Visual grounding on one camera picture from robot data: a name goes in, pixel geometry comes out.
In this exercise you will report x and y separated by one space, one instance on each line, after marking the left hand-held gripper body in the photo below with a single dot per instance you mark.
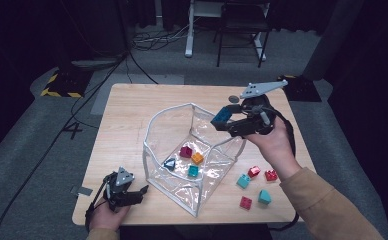
122 190

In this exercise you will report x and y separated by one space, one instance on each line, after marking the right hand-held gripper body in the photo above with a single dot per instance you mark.
253 125

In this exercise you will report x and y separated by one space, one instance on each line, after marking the blue toy brick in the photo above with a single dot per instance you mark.
222 115

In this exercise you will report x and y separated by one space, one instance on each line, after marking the navy toy block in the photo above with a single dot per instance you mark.
169 163

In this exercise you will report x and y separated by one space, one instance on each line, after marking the orange toy block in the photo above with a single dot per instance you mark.
197 158

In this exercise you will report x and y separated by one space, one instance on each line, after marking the maroon toy block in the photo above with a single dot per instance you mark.
186 151

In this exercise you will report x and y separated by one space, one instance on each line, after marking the shiny red toy block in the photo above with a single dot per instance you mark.
254 171
271 175

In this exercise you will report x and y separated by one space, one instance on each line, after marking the teal toy brick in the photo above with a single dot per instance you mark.
193 171
243 181

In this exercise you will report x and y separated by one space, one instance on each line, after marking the clear plastic bag white trim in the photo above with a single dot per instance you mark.
172 133

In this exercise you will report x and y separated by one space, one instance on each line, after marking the person's left hand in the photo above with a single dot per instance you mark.
105 216

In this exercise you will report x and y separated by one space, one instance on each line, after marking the person's right hand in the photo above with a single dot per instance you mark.
277 146

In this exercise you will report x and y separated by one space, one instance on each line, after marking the grey tape piece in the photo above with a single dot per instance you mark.
81 190

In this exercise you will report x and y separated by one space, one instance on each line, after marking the black yellow striped stand base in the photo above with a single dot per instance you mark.
65 85
300 89

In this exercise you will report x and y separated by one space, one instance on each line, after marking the teal rounded toy block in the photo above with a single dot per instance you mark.
264 197

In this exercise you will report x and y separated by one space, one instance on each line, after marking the red square toy brick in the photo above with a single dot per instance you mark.
245 202

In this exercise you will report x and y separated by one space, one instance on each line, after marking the black chair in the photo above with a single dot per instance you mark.
242 23

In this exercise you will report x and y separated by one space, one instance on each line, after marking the grey curtain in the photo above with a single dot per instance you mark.
332 36

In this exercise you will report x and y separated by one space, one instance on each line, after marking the white desk frame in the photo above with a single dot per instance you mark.
189 33

